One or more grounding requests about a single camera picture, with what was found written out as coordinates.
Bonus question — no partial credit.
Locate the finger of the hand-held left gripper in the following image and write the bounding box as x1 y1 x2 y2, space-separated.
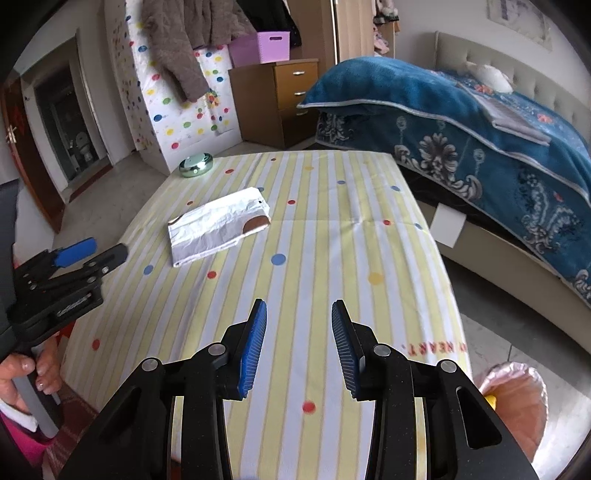
16 237 98 278
46 243 129 289

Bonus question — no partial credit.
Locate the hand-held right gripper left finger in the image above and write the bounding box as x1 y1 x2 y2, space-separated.
62 299 269 480

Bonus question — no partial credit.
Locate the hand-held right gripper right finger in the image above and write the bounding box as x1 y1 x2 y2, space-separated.
331 299 541 480

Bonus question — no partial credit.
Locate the white paper bag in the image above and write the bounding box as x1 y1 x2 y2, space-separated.
167 187 271 268

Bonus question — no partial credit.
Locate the pink-lined waste bin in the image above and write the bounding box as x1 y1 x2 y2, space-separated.
473 362 548 467

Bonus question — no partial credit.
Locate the person's left forearm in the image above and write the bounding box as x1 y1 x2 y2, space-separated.
0 399 51 469

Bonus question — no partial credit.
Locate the person's left hand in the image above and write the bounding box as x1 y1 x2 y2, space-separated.
0 344 63 416

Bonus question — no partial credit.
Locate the brown wooden door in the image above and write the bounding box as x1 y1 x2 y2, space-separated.
0 76 63 234

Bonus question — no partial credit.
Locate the green round tin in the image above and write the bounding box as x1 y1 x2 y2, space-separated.
179 154 214 178

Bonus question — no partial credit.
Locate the yellow striped dotted tablecloth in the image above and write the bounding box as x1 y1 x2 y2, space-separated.
60 150 474 480

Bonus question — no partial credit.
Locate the white polka dot wardrobe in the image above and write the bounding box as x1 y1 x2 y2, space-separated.
104 0 241 176

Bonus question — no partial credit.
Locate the white paper tag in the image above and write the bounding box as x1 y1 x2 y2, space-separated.
429 203 467 247

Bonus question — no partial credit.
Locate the beige upholstered bed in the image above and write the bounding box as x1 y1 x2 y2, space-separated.
418 31 591 333

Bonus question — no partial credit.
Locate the wooden drawer cabinet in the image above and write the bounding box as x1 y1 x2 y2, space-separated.
228 58 320 149

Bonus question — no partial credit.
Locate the brown fuzzy coat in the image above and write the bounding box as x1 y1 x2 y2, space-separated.
141 0 257 103

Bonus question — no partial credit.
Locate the purple storage bin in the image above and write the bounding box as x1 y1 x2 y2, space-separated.
229 31 291 68

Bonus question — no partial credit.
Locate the blue patterned blanket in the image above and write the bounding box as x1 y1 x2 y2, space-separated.
296 56 591 308

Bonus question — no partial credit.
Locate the grey folded cloth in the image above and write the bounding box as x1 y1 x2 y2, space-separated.
480 95 552 146

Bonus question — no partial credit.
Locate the black garment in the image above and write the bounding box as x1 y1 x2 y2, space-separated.
238 0 303 47

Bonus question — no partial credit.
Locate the tall wooden cabinet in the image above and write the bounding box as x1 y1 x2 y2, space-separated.
332 0 375 65

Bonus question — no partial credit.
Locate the wall poster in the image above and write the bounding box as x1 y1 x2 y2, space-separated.
487 0 552 51

